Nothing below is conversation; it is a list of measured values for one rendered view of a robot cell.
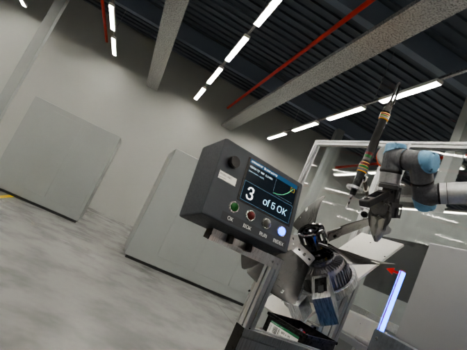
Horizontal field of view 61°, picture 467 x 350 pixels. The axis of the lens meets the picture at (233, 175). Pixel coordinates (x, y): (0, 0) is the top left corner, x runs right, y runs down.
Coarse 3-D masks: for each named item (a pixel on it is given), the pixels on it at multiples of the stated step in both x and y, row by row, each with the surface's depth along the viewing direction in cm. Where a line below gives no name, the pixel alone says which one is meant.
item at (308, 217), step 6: (312, 204) 201; (318, 204) 193; (306, 210) 201; (312, 210) 194; (306, 216) 196; (312, 216) 189; (294, 222) 206; (300, 222) 199; (306, 222) 191; (312, 222) 183
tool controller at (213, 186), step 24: (216, 144) 93; (216, 168) 88; (240, 168) 92; (264, 168) 96; (192, 192) 92; (216, 192) 87; (240, 192) 91; (264, 192) 95; (288, 192) 99; (192, 216) 89; (216, 216) 86; (240, 216) 90; (264, 216) 94; (288, 216) 98; (240, 240) 97; (264, 240) 93; (288, 240) 97
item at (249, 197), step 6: (246, 180) 92; (246, 186) 92; (252, 186) 93; (246, 192) 92; (252, 192) 93; (258, 192) 94; (240, 198) 90; (246, 198) 91; (252, 198) 92; (252, 204) 92
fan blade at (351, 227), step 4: (380, 216) 165; (360, 220) 167; (364, 220) 168; (348, 224) 169; (352, 224) 170; (356, 224) 171; (360, 224) 174; (364, 224) 176; (368, 224) 179; (344, 228) 172; (348, 228) 174; (352, 228) 175; (356, 228) 177; (360, 228) 180; (344, 232) 176; (348, 232) 177
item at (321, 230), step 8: (312, 224) 174; (320, 224) 170; (304, 232) 169; (312, 232) 167; (320, 232) 165; (312, 240) 165; (320, 240) 165; (328, 240) 170; (312, 248) 166; (320, 248) 166; (320, 256) 167; (328, 256) 166
